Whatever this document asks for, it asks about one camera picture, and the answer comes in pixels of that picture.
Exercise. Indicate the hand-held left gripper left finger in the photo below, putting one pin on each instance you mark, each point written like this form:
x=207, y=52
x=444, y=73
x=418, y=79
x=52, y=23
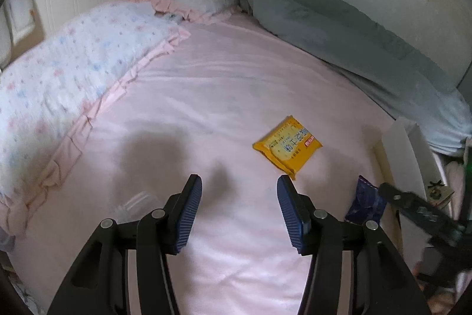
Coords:
x=186, y=219

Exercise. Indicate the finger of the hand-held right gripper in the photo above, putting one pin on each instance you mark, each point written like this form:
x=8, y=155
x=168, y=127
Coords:
x=413, y=206

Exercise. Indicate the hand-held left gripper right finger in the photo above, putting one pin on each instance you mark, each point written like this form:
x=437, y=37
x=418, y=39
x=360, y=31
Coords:
x=291, y=219

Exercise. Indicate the dark blue snack packet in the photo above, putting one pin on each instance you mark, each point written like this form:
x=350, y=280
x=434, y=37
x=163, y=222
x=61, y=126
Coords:
x=363, y=202

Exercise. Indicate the white box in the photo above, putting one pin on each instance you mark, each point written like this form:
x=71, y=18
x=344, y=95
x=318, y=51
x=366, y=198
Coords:
x=402, y=152

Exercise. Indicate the yellow snack packet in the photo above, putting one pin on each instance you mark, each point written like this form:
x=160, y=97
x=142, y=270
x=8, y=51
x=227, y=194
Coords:
x=287, y=149

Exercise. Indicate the small card with black bow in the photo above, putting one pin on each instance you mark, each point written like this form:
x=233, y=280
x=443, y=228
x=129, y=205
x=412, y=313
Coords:
x=438, y=191

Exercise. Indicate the clear plastic wrapper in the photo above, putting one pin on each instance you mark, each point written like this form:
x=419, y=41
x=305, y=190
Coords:
x=131, y=206

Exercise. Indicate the pink bed sheet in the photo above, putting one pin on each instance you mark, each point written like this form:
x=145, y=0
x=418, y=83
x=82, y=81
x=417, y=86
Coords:
x=202, y=97

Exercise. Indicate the large floral pillow pink ruffles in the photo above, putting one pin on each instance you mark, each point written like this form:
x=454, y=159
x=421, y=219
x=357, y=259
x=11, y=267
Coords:
x=73, y=60

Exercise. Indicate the grey-blue blanket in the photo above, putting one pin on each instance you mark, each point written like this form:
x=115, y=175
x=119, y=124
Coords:
x=313, y=16

